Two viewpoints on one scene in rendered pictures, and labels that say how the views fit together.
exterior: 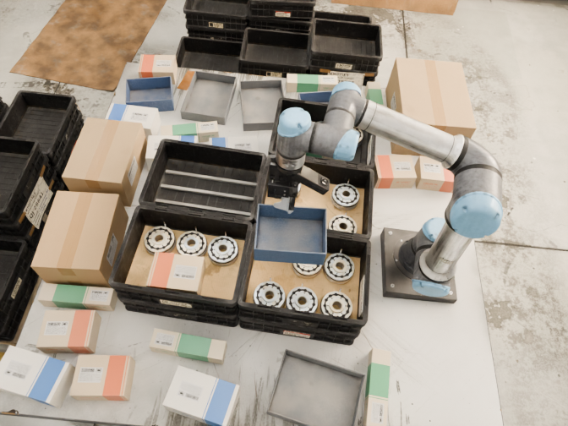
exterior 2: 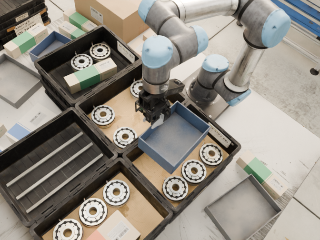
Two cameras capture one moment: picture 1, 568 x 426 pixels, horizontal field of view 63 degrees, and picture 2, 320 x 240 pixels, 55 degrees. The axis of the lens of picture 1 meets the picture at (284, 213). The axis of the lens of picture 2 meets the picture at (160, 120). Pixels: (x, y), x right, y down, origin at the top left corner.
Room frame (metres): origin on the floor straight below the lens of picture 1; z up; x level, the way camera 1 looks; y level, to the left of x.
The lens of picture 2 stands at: (0.44, 0.43, 2.02)
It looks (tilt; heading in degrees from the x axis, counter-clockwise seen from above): 59 degrees down; 304
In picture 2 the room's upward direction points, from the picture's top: 11 degrees clockwise
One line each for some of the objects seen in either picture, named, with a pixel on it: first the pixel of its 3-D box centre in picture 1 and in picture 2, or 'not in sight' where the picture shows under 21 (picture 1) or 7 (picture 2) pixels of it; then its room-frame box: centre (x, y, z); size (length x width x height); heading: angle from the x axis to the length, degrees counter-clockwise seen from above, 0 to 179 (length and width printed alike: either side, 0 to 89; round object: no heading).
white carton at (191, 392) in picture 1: (203, 397); not in sight; (0.26, 0.19, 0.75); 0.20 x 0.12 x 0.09; 78
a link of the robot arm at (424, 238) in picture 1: (435, 239); (214, 70); (0.82, -0.52, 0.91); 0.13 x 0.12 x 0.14; 171
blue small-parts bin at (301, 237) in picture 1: (290, 234); (174, 136); (0.67, -0.03, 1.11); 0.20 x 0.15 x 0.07; 93
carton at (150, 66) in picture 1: (158, 69); not in sight; (1.69, 0.67, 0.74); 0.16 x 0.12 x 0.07; 98
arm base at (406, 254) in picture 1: (423, 252); (205, 85); (0.83, -0.52, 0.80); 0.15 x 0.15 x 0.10
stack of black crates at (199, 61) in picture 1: (210, 69); not in sight; (2.27, 0.55, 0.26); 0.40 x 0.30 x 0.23; 91
